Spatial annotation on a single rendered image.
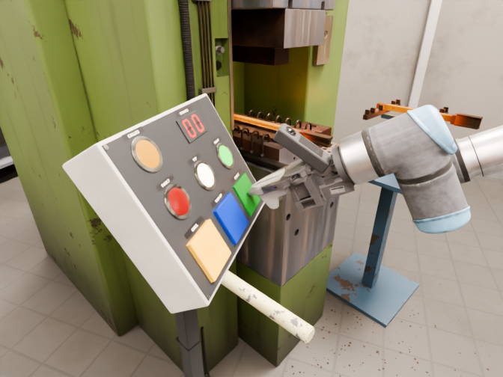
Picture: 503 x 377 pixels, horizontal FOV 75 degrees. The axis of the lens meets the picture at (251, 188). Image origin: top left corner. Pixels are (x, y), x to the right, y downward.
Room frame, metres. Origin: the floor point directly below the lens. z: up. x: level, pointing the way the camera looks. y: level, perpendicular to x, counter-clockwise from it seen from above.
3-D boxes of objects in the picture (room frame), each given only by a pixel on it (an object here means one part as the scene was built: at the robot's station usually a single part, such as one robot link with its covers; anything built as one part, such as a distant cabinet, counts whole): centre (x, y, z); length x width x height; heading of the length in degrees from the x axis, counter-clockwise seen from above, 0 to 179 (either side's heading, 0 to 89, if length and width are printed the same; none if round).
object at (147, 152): (0.45, 0.15, 1.16); 0.05 x 0.03 x 0.04; 138
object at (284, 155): (1.17, 0.00, 0.96); 0.42 x 0.20 x 0.09; 48
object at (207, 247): (0.42, 0.07, 1.01); 0.07 x 0.05 x 0.07; 163
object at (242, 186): (0.62, 0.01, 1.00); 0.07 x 0.05 x 0.07; 163
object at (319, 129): (1.20, -0.23, 0.95); 0.12 x 0.09 x 0.07; 48
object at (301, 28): (1.17, 0.00, 1.32); 0.42 x 0.20 x 0.10; 48
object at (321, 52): (1.35, -0.27, 1.27); 0.09 x 0.02 x 0.17; 138
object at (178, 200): (0.44, 0.11, 1.09); 0.05 x 0.03 x 0.04; 138
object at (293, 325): (0.71, 0.01, 0.62); 0.44 x 0.05 x 0.05; 48
